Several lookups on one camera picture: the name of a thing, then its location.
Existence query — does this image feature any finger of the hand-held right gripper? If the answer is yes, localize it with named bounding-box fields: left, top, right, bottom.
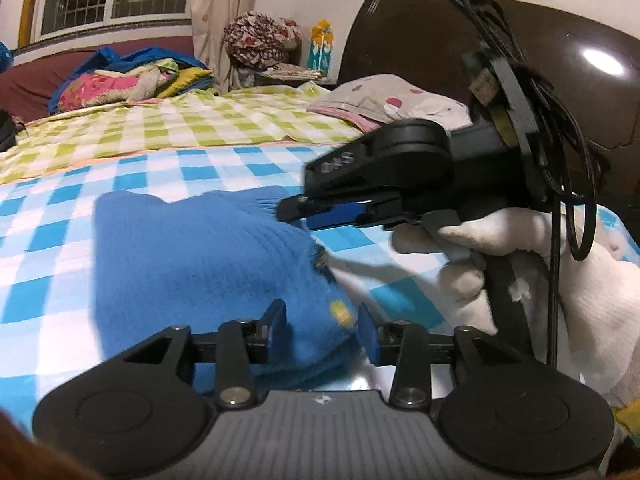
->
left=276, top=187, right=406, bottom=221
left=306, top=200, right=461, bottom=232

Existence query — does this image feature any floral cloth bundle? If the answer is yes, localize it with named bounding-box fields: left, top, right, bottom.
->
left=222, top=12, right=302, bottom=68

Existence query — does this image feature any pile of colourful bedding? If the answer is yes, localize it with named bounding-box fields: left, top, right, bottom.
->
left=50, top=46, right=212, bottom=113

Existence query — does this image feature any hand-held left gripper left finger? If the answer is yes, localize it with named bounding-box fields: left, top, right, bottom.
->
left=124, top=300, right=287, bottom=408

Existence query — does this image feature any dark wooden headboard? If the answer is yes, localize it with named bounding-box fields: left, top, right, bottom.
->
left=337, top=0, right=640, bottom=211

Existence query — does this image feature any black cable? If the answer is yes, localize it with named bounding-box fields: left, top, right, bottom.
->
left=447, top=0, right=601, bottom=368

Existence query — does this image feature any yellow green cloth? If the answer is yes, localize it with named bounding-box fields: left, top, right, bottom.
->
left=157, top=66, right=213, bottom=98

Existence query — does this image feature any cluttered bedside table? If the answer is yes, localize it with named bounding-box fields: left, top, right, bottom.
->
left=252, top=62, right=333, bottom=90

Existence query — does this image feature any person's right hand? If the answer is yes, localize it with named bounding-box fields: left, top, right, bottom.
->
left=391, top=207, right=640, bottom=401

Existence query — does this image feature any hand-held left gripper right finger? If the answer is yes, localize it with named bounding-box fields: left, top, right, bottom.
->
left=357, top=303, right=523, bottom=409

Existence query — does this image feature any black jacket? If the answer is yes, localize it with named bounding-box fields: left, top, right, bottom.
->
left=0, top=110, right=18, bottom=153

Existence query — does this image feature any blue striped knit sweater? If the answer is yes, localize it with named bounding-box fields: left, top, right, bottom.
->
left=95, top=185, right=366, bottom=396

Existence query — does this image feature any person's reddish brown clothing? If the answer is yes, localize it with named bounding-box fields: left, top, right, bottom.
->
left=0, top=410, right=96, bottom=480

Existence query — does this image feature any beige curtain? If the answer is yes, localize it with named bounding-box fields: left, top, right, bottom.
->
left=190, top=0, right=261, bottom=93

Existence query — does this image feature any maroon sofa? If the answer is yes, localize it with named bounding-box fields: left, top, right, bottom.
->
left=0, top=35, right=197, bottom=123

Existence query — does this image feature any yellow blue carton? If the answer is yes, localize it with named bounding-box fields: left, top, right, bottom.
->
left=307, top=20, right=335, bottom=71

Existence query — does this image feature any pink floral quilt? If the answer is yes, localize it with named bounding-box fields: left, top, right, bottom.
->
left=59, top=59, right=178, bottom=111

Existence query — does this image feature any green checked bed sheet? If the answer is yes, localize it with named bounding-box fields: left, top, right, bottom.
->
left=0, top=82, right=366, bottom=186

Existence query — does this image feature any dotted white pillow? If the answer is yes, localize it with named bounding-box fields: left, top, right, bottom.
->
left=330, top=74, right=473, bottom=131

